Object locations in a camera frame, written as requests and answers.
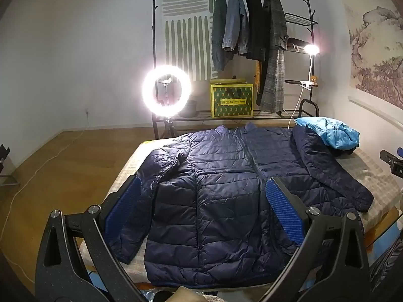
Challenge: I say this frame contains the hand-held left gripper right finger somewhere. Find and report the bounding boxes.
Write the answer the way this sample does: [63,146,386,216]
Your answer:
[265,176,374,302]

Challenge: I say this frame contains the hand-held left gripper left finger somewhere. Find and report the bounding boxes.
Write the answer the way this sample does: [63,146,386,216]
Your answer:
[35,174,147,302]

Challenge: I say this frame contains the navy puffer jacket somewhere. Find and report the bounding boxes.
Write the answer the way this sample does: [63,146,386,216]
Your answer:
[110,123,375,290]

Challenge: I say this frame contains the black metal clothes rack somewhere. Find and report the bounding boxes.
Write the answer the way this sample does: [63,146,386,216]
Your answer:
[151,0,320,140]

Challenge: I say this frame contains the beige blanket on bed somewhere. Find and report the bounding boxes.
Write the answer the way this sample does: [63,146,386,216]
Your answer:
[76,140,403,293]

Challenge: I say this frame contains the light blue jacket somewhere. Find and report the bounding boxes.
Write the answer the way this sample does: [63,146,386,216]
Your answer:
[295,117,360,150]

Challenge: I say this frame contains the striped rug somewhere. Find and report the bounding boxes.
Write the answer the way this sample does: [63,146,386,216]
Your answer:
[368,217,403,290]

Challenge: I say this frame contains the white clip lamp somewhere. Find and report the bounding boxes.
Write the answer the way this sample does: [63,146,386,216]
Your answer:
[298,44,321,90]

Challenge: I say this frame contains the yellow patterned box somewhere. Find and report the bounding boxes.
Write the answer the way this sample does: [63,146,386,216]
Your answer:
[210,77,254,118]

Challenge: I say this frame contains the black folding stand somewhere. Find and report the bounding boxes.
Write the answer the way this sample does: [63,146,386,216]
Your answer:
[0,144,21,189]

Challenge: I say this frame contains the orange scarf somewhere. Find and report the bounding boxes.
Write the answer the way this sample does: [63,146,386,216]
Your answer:
[253,60,262,95]

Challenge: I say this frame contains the black bag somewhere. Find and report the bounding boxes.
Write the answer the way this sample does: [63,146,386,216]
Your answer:
[287,38,311,52]

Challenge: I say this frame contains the black coat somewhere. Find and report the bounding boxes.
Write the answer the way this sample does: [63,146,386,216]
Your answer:
[244,0,268,63]

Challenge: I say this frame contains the denim jacket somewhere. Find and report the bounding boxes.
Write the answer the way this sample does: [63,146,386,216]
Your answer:
[222,0,251,55]

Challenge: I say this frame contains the white floor cable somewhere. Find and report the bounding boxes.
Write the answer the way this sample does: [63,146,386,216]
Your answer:
[0,113,87,277]

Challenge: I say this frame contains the landscape wall painting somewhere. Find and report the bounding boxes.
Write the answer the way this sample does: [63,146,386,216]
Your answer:
[345,0,403,106]

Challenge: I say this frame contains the ring light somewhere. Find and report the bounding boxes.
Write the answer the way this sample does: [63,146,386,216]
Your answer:
[142,65,192,115]

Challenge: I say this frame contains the green striped wall hanging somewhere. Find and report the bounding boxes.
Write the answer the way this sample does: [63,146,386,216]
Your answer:
[160,0,216,82]

